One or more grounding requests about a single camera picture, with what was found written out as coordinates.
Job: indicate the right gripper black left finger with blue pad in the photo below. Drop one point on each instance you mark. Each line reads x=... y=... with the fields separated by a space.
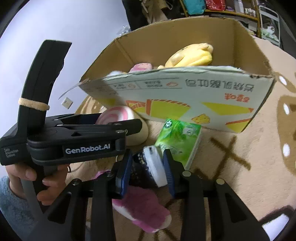
x=65 y=218

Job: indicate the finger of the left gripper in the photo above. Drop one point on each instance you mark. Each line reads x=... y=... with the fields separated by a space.
x=104 y=129
x=75 y=118

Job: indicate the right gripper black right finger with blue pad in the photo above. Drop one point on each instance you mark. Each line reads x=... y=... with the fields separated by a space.
x=229 y=217

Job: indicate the black white small pouch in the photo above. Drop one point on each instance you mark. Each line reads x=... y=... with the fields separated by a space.
x=147 y=169

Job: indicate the pink plush toy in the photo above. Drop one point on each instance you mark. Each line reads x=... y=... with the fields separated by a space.
x=141 y=67

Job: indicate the yellow dog plush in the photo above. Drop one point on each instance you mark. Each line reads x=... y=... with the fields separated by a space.
x=189 y=56

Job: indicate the grey fleece sleeve forearm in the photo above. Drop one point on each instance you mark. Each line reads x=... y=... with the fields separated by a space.
x=16 y=216

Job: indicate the person's left hand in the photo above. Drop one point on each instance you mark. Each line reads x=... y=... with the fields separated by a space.
x=55 y=183

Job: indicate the pink swirl roll plush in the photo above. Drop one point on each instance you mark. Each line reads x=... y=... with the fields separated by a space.
x=124 y=118

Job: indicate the black white furry plush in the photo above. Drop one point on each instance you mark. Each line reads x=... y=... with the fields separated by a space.
x=116 y=74

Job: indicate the pink white bear plush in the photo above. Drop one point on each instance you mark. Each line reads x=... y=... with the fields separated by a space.
x=142 y=207

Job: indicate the beige floral blanket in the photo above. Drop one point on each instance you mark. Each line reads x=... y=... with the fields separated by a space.
x=258 y=164

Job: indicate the green tissue pack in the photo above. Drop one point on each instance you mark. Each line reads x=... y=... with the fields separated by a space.
x=181 y=138

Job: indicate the brown cardboard box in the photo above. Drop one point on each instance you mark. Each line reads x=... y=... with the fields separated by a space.
x=224 y=95

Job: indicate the wooden bookshelf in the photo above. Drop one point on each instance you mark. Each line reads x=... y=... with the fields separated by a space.
x=245 y=12

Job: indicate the teal bag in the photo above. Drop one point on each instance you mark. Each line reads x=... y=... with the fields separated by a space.
x=195 y=7

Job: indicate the red patterned bag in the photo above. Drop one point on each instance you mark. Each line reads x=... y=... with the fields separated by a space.
x=216 y=5

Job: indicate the white metal cart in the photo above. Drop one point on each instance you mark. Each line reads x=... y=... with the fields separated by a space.
x=269 y=24

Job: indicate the white wall socket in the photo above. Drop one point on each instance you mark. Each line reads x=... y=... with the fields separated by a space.
x=67 y=103

